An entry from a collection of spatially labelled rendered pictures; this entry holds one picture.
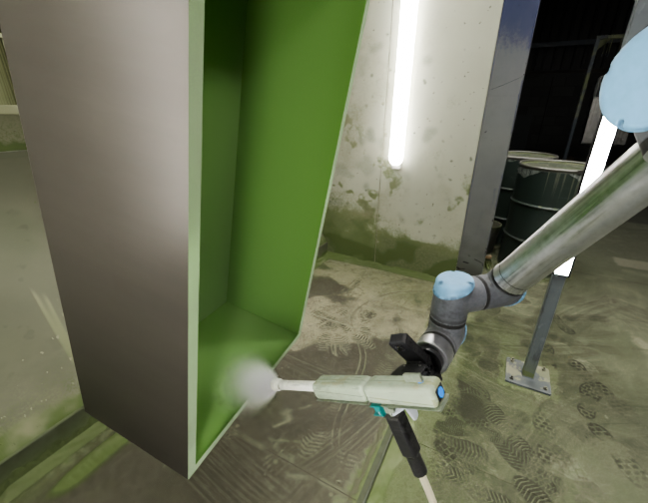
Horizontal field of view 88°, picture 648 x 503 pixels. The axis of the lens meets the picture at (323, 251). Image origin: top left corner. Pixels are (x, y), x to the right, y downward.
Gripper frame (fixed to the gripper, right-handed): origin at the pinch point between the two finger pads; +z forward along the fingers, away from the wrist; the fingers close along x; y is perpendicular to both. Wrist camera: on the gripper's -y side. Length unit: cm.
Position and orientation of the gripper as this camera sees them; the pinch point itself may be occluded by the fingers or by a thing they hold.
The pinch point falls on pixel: (387, 405)
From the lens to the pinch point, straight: 73.9
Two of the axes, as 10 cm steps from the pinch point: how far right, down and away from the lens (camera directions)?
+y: 3.9, 9.2, 0.8
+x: -7.0, 2.4, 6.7
